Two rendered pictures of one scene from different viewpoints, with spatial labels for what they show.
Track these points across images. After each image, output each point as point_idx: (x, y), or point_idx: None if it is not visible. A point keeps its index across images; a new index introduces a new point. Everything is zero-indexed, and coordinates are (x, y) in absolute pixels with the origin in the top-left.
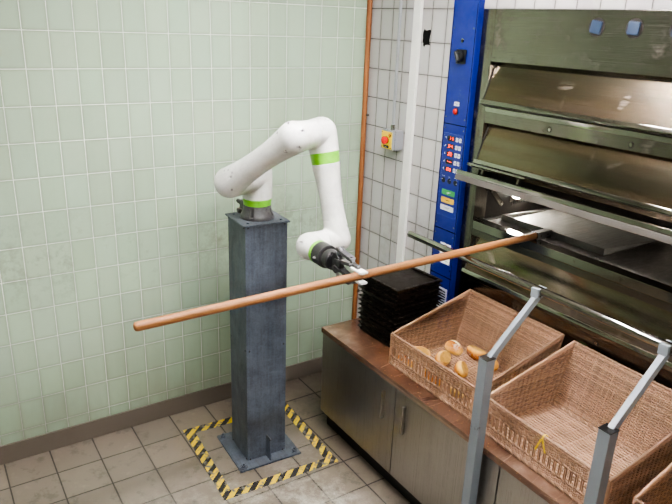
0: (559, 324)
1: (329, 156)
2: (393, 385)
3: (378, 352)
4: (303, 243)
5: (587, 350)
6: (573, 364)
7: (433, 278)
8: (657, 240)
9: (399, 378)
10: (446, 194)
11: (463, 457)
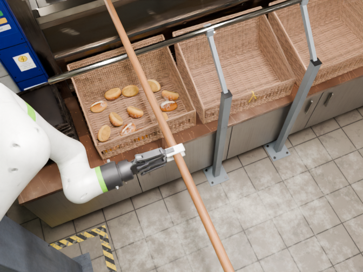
0: (154, 31)
1: (31, 113)
2: None
3: None
4: (88, 193)
5: (185, 31)
6: (180, 44)
7: (44, 86)
8: None
9: (127, 157)
10: None
11: (204, 142)
